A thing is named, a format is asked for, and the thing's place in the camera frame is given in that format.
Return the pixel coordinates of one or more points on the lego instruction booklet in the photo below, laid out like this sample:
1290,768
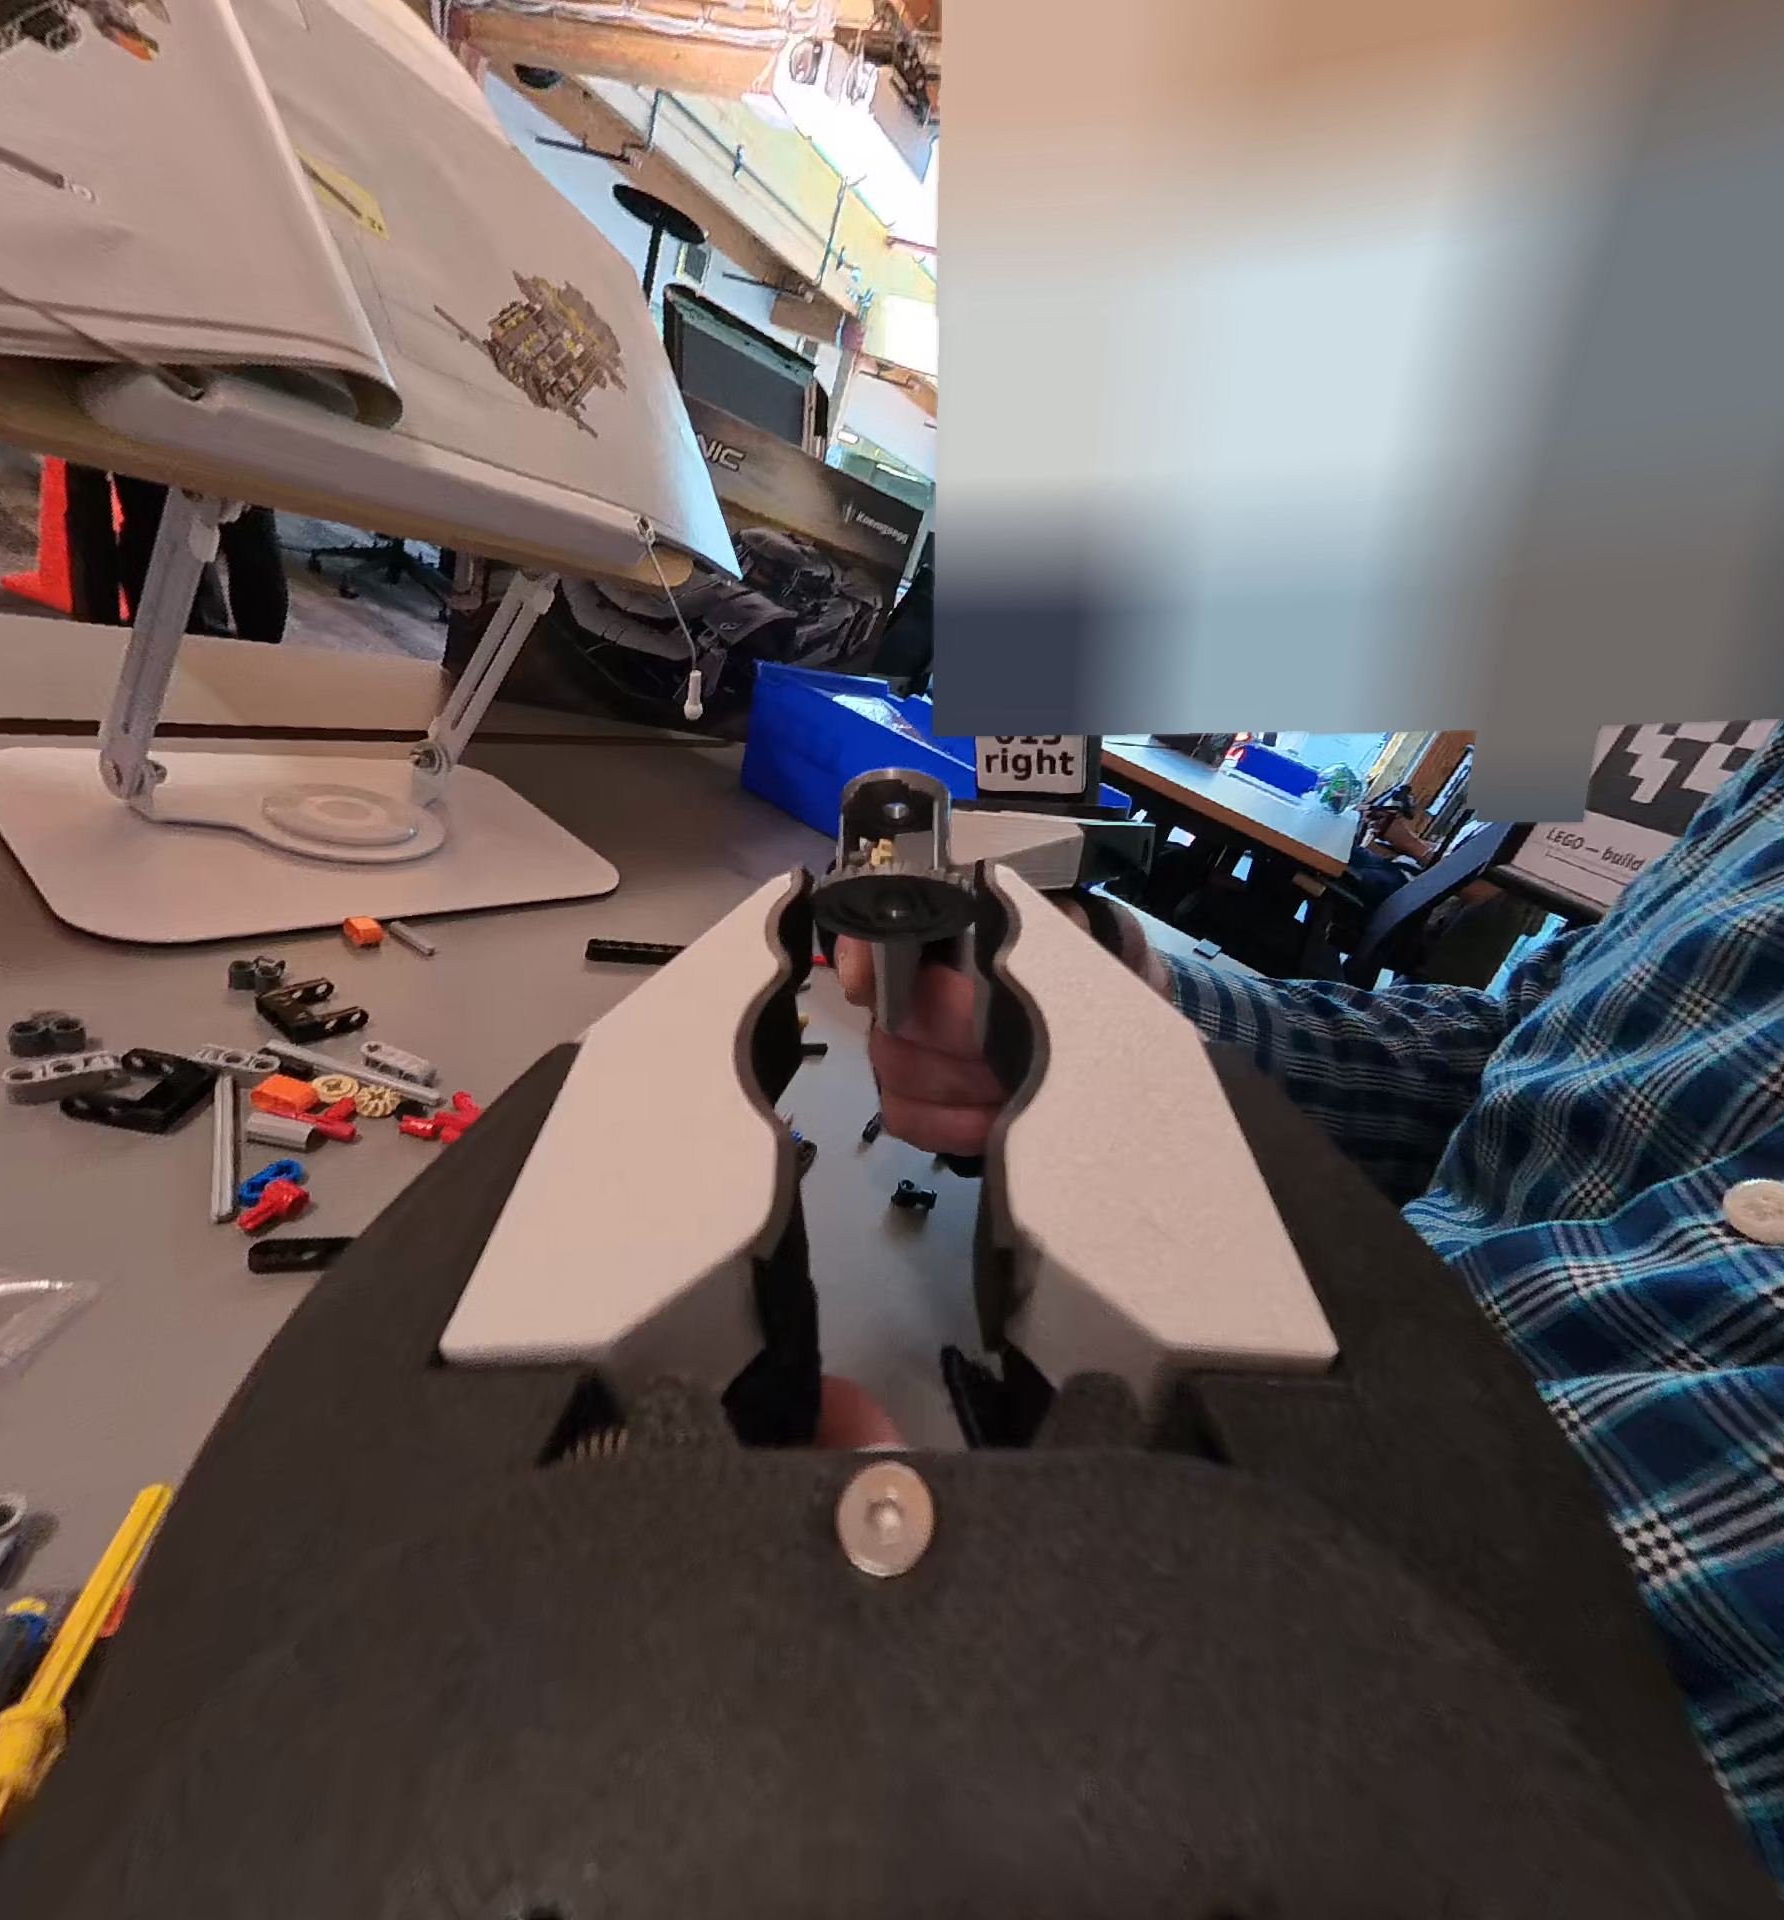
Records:
382,151

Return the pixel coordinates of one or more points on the thin black lego beam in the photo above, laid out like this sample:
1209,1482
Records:
638,949

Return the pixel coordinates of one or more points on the short grey lego tube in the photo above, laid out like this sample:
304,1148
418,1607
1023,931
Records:
273,1130

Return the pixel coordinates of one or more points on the person's right forearm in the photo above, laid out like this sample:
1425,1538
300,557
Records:
1327,1035

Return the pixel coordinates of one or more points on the person's right hand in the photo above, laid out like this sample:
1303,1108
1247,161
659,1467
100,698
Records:
937,1088

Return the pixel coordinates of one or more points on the dark grey lego connector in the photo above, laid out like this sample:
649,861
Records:
255,973
49,1033

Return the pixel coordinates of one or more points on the orange lego connector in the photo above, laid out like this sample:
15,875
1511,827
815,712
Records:
280,1096

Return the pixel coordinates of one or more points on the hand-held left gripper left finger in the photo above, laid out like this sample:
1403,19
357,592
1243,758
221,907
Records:
638,1185

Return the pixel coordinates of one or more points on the blue storage bin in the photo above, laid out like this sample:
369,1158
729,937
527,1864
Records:
816,751
1266,766

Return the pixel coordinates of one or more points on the yellow and blue lego parts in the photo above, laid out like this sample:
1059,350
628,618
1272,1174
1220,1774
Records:
98,1598

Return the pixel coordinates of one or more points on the light grey lego connector block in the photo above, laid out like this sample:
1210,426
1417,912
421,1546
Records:
238,1056

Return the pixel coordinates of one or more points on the light grey cross-hole lego beam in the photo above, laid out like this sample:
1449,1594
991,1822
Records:
399,1062

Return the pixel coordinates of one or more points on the white book stand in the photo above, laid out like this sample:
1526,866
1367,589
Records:
307,885

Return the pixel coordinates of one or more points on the tan lego gear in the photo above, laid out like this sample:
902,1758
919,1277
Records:
377,1102
333,1088

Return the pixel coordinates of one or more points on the person's torso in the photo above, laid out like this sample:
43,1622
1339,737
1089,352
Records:
1656,1351

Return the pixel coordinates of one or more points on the background desk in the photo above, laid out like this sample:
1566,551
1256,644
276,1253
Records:
1237,818

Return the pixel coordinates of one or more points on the black office chair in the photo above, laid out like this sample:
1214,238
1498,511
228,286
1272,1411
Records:
1432,916
382,564

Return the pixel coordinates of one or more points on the short grey lego axle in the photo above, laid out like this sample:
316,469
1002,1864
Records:
409,937

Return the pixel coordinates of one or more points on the black lego fork piece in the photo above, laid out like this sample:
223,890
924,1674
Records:
315,1012

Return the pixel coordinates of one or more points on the red lego axle connector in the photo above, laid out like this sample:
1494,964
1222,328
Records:
329,1124

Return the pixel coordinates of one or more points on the black lego frame piece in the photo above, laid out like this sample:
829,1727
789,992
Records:
111,1113

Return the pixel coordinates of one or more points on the black round side table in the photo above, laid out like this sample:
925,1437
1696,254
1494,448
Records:
660,203

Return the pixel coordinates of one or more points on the dark grey lego differential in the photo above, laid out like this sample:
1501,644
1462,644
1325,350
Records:
892,901

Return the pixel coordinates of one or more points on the white desk sign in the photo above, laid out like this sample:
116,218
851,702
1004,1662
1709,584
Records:
1598,861

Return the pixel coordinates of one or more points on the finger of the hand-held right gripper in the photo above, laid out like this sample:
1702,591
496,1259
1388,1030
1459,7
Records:
1035,855

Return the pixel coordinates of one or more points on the cluster of red lego connectors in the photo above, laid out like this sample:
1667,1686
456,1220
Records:
443,1119

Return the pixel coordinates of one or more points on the light grey three-hole lego beam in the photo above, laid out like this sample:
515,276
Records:
64,1077

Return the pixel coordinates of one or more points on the red lego pin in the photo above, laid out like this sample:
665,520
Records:
280,1208

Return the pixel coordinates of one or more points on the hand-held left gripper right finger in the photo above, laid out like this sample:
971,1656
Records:
1148,1201

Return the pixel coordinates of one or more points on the thin grey lego axle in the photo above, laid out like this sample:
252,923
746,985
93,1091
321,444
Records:
223,1156

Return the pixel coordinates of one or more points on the clear plastic bag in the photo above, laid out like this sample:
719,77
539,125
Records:
7,1321

